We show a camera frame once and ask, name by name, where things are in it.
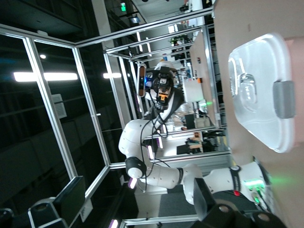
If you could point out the white lunch box grey clips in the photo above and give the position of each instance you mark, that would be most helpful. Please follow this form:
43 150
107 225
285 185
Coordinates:
261 71

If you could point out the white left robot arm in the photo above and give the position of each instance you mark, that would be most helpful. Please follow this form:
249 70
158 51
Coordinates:
161 175

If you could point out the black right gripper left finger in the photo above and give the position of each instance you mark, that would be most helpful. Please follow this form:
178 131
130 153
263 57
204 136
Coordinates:
69 202

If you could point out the green exit sign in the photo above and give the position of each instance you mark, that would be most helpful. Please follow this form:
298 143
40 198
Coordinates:
123 6

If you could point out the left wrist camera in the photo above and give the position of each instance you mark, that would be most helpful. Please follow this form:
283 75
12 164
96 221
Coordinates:
141 80

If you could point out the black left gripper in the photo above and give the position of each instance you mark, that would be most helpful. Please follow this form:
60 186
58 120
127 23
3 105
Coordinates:
154 83

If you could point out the aluminium frame profile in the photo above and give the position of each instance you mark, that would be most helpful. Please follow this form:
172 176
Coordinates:
62 142

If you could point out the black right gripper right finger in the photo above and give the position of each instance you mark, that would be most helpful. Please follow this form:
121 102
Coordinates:
206 211

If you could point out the white paper label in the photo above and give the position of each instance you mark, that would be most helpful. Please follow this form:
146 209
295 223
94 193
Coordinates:
59 109

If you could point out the ceiling light strip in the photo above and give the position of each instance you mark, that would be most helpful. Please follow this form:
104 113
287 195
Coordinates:
47 76

